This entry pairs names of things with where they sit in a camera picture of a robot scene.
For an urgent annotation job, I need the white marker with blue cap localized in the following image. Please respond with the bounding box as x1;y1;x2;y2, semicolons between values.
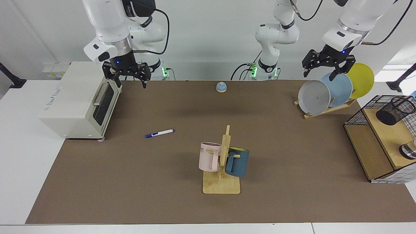
145;129;175;138

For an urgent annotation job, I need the black mesh pen holder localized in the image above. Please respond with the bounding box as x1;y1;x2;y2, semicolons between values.
376;97;416;126

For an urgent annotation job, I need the light blue plate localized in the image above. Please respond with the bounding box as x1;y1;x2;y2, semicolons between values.
320;71;353;108

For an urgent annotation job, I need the grey plate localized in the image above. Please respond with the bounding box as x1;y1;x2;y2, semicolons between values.
298;80;331;116

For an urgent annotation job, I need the yellow plate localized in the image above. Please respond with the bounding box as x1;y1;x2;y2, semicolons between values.
343;63;375;99

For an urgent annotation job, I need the wooden plate rack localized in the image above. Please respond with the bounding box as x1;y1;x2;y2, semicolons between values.
294;97;357;120

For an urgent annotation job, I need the pale toaster oven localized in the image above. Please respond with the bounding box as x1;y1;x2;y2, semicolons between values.
39;62;123;142

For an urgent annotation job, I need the black clamp stand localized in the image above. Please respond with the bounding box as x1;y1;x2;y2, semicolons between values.
386;63;416;92
0;62;27;89

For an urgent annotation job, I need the pink cup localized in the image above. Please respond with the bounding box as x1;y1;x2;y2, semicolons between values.
199;142;222;172

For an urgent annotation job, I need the brown table cloth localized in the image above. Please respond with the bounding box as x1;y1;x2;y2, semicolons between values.
25;80;416;225

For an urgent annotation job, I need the steel rimmed glass lid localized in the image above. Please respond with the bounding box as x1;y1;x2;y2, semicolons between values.
399;138;416;160

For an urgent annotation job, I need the dark blue cup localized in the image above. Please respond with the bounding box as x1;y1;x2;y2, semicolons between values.
225;147;250;178

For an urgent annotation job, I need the white grid-patterned board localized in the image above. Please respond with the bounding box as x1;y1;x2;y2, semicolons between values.
370;169;416;184

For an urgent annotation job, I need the wooden cup stand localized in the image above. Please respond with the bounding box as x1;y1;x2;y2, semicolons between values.
203;125;241;195

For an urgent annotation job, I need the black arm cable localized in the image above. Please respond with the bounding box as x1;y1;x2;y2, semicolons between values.
132;0;170;55
290;0;414;46

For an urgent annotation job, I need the wire basket with wooden floor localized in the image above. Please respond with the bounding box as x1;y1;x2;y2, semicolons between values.
344;95;416;181

